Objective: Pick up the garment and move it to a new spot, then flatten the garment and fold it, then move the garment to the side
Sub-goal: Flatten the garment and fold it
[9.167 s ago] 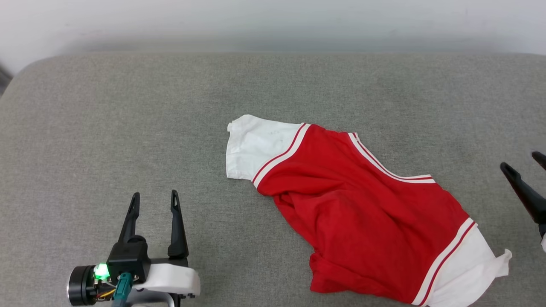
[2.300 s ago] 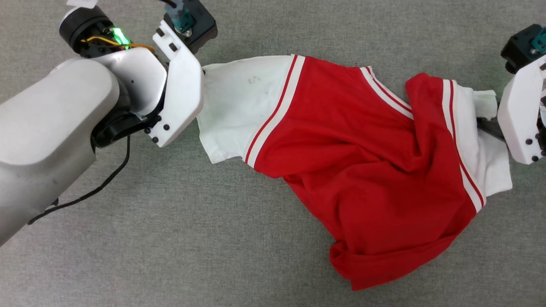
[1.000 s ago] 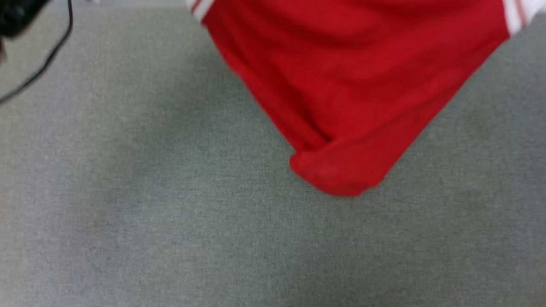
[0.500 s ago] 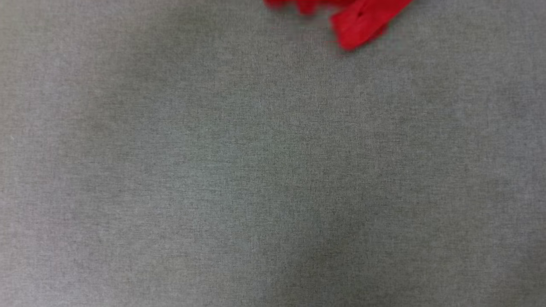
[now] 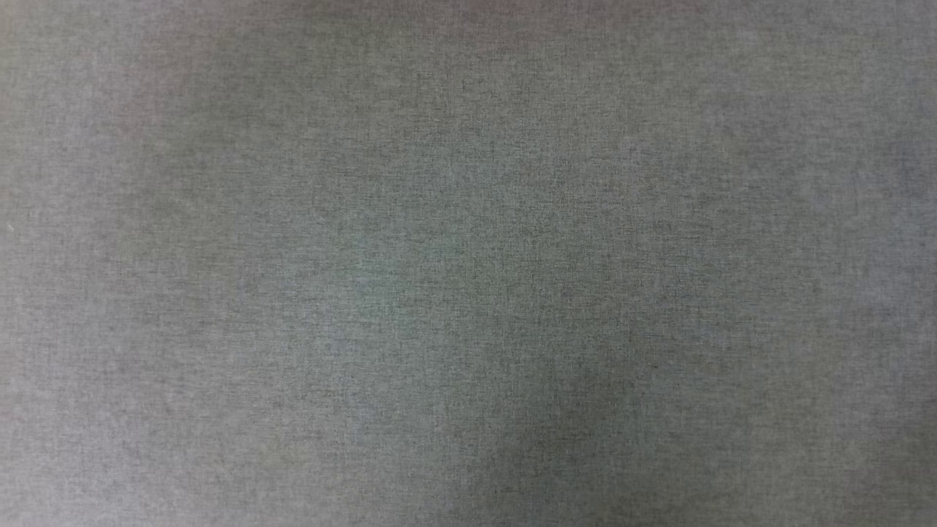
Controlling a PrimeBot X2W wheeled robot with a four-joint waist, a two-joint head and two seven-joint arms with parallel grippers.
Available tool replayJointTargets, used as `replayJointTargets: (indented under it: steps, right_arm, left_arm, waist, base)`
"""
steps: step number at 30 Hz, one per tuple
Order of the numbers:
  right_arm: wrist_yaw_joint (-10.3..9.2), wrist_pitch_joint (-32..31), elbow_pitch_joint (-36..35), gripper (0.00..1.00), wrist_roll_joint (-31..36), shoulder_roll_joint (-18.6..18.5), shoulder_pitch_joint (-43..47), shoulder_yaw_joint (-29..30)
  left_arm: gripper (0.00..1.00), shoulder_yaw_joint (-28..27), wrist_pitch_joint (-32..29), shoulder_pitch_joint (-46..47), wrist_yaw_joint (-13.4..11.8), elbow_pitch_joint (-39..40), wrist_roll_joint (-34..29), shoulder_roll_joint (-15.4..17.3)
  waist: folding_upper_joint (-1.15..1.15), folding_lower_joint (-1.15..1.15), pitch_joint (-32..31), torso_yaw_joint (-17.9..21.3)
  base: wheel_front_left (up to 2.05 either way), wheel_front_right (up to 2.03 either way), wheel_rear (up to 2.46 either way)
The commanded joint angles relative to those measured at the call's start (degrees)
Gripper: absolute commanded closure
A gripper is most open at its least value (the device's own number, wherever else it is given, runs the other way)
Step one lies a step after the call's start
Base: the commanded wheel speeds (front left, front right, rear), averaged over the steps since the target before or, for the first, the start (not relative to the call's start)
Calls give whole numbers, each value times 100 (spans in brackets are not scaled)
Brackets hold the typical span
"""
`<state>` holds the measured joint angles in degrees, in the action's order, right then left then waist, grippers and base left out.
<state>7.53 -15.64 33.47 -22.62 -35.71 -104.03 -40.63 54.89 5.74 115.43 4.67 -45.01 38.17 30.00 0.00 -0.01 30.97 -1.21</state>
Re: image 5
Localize grey fabric sofa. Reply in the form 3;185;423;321
0;0;937;527

